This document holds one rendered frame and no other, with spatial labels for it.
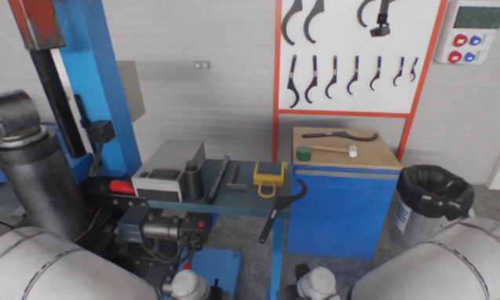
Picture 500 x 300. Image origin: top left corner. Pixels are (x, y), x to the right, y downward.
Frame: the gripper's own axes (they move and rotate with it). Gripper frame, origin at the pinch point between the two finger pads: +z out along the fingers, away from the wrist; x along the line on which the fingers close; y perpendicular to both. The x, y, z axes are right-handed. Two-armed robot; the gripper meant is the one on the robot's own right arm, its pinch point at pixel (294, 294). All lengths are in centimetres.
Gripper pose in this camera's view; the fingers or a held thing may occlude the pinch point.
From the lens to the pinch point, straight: 130.3
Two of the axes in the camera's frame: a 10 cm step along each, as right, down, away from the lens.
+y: 1.2, 7.8, -6.1
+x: 9.8, 0.0, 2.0
